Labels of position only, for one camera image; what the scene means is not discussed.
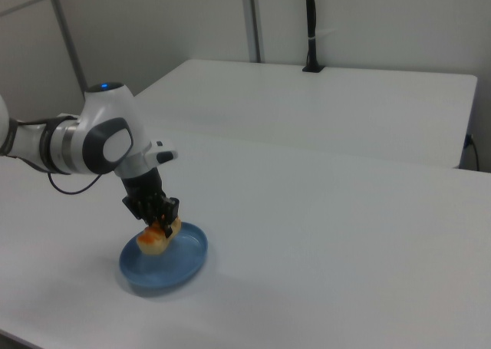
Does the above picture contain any black pole with clamp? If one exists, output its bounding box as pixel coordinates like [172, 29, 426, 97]
[302, 0, 327, 74]

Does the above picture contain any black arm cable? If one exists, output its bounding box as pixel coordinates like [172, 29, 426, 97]
[46, 170, 105, 194]

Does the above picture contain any blue round plate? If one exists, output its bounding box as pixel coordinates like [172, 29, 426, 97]
[118, 221, 209, 291]

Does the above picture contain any bread with orange glaze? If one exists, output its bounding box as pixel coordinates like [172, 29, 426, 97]
[137, 216, 183, 256]

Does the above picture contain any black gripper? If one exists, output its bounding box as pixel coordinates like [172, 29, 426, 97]
[121, 167, 182, 239]

